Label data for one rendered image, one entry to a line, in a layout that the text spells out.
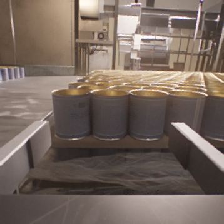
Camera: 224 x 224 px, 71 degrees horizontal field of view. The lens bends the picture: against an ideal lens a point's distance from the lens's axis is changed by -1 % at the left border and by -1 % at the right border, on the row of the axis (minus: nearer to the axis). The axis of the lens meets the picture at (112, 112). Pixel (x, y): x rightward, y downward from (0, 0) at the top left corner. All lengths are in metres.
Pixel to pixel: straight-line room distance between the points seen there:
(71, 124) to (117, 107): 0.08
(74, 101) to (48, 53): 2.86
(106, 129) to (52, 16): 2.95
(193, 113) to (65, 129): 0.22
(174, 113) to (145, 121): 0.05
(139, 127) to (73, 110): 0.12
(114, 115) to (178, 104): 0.11
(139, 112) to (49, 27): 2.94
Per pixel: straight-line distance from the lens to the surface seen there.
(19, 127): 0.39
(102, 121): 0.27
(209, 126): 0.34
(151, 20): 3.50
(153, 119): 0.27
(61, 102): 0.27
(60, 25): 3.09
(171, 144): 0.17
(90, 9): 2.80
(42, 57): 3.14
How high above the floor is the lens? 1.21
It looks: 17 degrees down
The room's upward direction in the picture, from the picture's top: 3 degrees clockwise
